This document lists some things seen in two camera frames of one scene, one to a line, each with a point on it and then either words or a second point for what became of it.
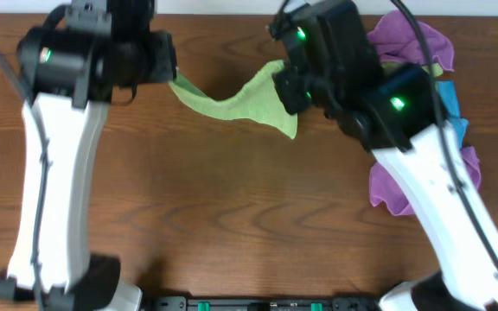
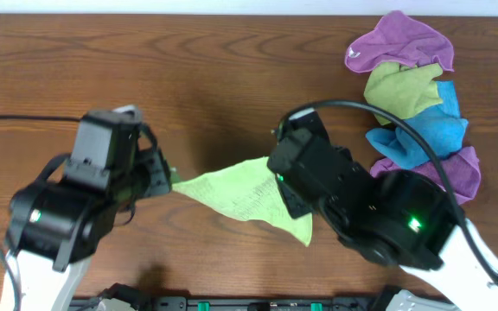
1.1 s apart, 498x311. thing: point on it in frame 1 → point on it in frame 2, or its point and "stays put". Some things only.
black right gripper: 288,81 → 296,206
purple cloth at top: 398,40 stays put
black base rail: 336,303 stays put
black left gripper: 166,61 → 162,173
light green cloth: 255,99 → 249,191
